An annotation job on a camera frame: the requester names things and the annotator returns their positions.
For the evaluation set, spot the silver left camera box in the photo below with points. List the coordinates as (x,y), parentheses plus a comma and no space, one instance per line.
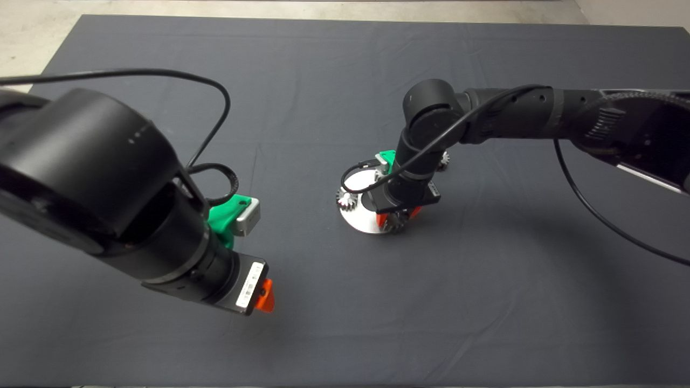
(248,218)

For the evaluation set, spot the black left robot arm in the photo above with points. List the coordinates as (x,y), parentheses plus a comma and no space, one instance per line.
(81,161)

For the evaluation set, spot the silver right camera box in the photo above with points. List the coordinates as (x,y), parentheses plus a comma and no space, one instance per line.
(381,171)

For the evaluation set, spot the round metal plate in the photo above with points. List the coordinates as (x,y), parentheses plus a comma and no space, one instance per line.
(358,221)

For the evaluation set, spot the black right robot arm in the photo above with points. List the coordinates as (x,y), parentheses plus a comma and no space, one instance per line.
(512,113)

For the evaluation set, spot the green left camera mount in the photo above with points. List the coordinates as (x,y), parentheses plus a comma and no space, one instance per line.
(226,215)

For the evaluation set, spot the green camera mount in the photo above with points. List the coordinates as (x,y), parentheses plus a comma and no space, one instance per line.
(226,215)
(387,157)

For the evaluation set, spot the dark grey table cloth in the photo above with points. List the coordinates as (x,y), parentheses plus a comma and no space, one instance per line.
(323,334)

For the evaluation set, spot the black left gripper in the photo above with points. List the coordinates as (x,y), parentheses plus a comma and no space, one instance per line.
(250,285)

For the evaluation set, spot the large steel spur gear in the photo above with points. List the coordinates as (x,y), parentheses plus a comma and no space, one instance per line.
(398,223)

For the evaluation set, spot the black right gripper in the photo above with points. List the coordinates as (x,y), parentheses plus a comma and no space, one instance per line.
(404,196)

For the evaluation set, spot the green right camera mount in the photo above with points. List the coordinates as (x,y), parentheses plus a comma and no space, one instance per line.
(387,157)

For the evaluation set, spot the silver camera box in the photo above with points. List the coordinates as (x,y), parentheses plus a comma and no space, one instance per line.
(381,171)
(248,218)

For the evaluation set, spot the small steel spur gear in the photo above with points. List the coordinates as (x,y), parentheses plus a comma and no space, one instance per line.
(346,200)
(445,160)

